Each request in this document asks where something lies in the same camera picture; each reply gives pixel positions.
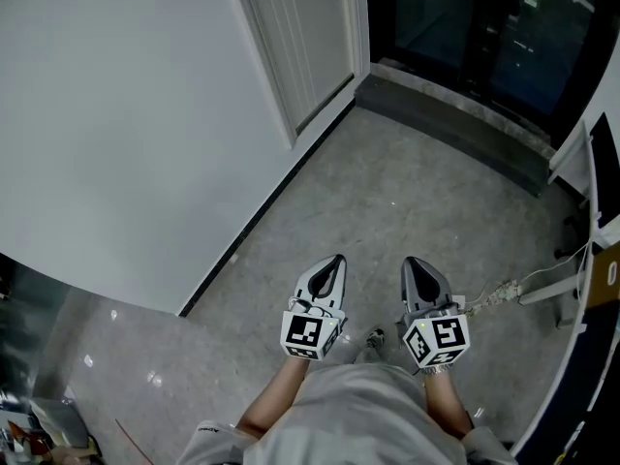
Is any person's light grey shirt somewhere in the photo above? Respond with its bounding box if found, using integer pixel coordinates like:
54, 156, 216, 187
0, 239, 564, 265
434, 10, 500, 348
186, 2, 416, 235
175, 361, 520, 465

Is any white power cable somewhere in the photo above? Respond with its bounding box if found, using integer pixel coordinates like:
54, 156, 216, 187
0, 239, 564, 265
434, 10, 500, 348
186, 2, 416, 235
516, 237, 595, 286

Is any white desk foot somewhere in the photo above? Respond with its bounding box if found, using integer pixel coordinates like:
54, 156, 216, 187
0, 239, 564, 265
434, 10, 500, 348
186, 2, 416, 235
516, 275, 583, 308

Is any white desk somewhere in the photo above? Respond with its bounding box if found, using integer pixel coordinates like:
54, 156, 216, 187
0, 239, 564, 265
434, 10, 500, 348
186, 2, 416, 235
511, 111, 620, 465

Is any pile of clutter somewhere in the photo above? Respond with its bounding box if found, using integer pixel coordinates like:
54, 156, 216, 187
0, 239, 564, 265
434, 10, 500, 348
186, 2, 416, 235
0, 388, 105, 465

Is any white door frame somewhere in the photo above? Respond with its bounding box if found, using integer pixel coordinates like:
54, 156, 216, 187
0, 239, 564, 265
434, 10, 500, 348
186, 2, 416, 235
218, 0, 372, 150

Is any thin red rod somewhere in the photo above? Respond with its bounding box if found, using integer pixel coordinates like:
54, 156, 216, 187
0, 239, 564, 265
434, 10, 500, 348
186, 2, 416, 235
114, 418, 148, 465

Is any white panelled door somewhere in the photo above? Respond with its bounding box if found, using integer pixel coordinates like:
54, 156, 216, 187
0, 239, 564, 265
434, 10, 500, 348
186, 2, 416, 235
240, 0, 357, 133

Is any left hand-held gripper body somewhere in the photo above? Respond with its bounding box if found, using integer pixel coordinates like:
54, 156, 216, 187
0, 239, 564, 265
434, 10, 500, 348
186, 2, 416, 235
279, 294, 350, 362

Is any dark stone door step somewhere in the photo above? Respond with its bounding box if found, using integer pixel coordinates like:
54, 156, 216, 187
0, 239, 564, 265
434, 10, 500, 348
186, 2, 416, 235
353, 57, 557, 199

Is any dark glass entrance door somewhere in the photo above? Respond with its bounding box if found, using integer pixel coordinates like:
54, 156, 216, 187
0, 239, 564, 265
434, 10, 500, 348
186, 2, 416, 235
363, 0, 620, 138

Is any person's left forearm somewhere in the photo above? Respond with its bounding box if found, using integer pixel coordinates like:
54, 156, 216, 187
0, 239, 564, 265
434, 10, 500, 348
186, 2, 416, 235
235, 355, 311, 441

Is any person's right forearm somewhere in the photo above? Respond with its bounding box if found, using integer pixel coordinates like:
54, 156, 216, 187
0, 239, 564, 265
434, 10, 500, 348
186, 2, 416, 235
422, 369, 475, 441

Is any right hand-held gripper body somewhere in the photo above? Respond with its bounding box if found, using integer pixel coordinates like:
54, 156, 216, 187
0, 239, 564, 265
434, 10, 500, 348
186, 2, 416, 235
398, 294, 472, 370

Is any brown cardboard box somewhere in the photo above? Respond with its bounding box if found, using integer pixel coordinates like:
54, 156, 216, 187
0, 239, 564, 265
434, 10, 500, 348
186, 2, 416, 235
584, 246, 620, 310

